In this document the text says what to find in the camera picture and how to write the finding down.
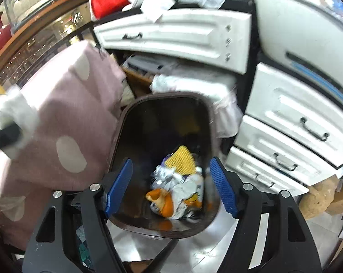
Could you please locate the dark brown trash bin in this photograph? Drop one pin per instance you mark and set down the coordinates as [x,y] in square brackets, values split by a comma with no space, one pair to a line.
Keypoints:
[148,136]

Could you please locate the red ceramic vase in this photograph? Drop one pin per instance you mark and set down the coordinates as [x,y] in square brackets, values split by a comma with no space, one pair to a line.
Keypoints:
[2,34]

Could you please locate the white paper towel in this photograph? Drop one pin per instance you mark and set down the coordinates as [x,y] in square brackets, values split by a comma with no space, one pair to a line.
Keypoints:
[157,8]

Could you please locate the grey flat box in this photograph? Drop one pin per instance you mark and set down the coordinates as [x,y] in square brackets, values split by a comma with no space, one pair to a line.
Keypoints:
[143,64]

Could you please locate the white pink frilly cloth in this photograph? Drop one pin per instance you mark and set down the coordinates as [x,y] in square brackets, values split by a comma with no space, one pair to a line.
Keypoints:
[194,85]

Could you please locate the yellow foam net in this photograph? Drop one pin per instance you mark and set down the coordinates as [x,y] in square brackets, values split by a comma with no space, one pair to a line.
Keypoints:
[181,159]

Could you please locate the silver foil wrapper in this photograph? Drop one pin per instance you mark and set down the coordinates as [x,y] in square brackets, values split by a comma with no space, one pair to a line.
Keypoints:
[163,176]

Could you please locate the wooden topped black railing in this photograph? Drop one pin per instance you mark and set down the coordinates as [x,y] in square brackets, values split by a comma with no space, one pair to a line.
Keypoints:
[40,17]

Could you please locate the pink polka dot tablecloth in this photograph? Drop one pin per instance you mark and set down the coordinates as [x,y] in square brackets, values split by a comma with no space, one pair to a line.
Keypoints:
[74,105]

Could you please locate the white drawer unit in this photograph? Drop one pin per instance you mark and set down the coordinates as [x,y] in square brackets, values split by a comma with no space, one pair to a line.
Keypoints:
[273,96]

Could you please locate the checked cloth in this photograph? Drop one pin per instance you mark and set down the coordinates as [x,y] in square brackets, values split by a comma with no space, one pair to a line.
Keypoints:
[84,250]

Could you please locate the brown paper bag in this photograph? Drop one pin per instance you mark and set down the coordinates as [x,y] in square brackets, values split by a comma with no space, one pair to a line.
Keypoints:
[316,199]

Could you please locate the white tissue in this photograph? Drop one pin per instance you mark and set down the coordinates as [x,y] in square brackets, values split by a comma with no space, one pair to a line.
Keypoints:
[15,111]

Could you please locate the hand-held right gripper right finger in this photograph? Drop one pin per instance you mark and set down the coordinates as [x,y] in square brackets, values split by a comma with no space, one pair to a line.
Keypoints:
[224,189]

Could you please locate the small white drink bottle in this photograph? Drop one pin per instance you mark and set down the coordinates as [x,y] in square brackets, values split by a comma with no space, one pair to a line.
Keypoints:
[199,184]

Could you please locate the white drawer cabinet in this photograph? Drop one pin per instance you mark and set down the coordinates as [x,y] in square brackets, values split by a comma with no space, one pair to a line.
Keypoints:
[183,37]

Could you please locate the white printer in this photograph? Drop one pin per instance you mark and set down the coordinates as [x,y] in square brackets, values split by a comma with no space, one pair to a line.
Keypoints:
[302,34]

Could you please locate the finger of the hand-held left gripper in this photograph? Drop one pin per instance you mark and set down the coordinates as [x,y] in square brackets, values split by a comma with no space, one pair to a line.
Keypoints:
[3,138]

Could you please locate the cardboard box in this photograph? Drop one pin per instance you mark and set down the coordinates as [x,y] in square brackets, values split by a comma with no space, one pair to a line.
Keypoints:
[342,202]

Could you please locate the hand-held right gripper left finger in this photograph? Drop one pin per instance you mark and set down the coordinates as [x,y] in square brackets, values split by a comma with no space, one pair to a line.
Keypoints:
[119,189]

